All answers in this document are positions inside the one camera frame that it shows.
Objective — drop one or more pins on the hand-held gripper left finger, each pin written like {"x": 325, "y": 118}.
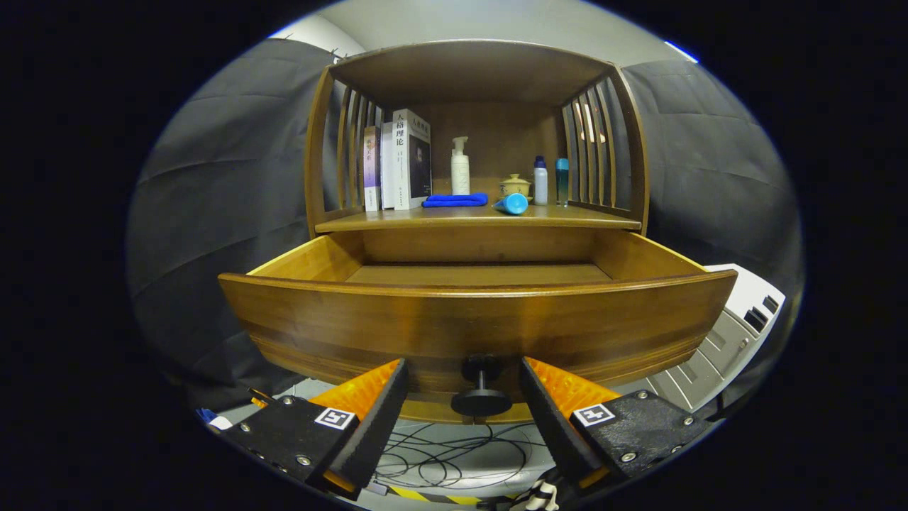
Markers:
{"x": 376, "y": 426}

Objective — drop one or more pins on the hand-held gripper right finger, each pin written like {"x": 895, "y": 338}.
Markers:
{"x": 550, "y": 426}

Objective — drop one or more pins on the wooden drawer with black knob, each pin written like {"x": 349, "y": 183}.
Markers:
{"x": 454, "y": 319}

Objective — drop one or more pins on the blue white cosmetic tube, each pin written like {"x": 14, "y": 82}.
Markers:
{"x": 512, "y": 204}

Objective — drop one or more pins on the wooden countertop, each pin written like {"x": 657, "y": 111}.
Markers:
{"x": 454, "y": 217}

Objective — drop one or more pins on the wooden cabinet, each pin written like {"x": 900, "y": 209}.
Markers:
{"x": 468, "y": 71}

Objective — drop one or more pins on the yellow black striped tape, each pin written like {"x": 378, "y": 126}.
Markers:
{"x": 433, "y": 497}

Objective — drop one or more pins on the orange black tool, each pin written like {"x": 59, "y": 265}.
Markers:
{"x": 259, "y": 397}

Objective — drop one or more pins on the white grey appliance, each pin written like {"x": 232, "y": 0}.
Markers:
{"x": 731, "y": 333}

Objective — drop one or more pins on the blue folded cloth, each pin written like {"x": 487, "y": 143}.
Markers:
{"x": 454, "y": 201}

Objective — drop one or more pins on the white bottle with blue cap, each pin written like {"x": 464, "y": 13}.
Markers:
{"x": 540, "y": 184}

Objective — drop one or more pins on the teal bottle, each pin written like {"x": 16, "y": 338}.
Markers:
{"x": 562, "y": 184}

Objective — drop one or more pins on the beige lidded tea bowl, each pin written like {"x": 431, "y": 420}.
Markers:
{"x": 516, "y": 184}

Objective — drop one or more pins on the purple book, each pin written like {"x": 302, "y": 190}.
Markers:
{"x": 372, "y": 170}

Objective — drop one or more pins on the thin white book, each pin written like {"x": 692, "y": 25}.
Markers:
{"x": 387, "y": 170}

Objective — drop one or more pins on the white book with portrait cover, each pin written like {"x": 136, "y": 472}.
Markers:
{"x": 415, "y": 163}

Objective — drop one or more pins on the white pump bottle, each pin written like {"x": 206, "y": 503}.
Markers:
{"x": 460, "y": 174}

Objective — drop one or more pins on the black backdrop cloth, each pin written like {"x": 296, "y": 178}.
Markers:
{"x": 213, "y": 213}
{"x": 723, "y": 191}

